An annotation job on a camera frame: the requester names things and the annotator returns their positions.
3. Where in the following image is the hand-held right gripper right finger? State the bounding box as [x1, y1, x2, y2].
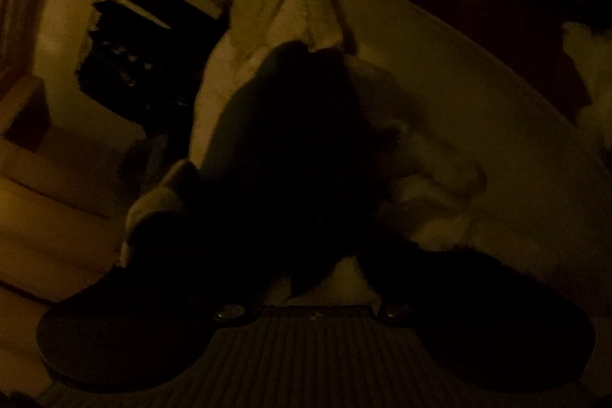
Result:
[356, 238, 562, 325]

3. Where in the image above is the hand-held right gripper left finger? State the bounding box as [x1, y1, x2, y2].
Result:
[62, 245, 262, 325]

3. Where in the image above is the black garment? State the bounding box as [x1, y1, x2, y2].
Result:
[129, 40, 412, 299]

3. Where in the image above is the light floral bed sheet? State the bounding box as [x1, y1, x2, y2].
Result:
[122, 0, 612, 308]

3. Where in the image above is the dark shelf rack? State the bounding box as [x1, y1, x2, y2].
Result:
[74, 0, 231, 115]

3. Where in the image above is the white fluffy cloth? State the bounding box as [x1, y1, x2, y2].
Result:
[560, 20, 612, 151]

